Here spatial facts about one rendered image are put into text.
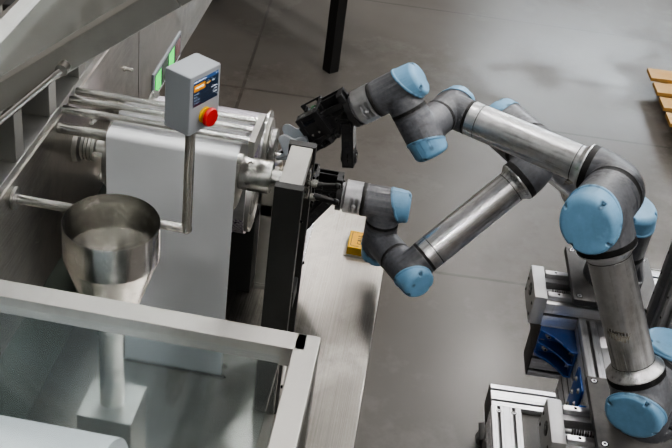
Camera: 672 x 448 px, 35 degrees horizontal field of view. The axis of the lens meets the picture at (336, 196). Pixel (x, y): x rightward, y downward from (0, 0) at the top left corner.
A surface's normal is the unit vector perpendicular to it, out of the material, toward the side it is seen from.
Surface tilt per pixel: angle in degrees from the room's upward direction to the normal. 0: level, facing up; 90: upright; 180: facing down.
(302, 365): 0
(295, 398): 0
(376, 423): 0
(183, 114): 90
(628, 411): 97
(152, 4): 90
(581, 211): 84
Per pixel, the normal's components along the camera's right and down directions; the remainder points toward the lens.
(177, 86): -0.56, 0.41
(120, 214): 0.00, 0.57
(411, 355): 0.11, -0.82
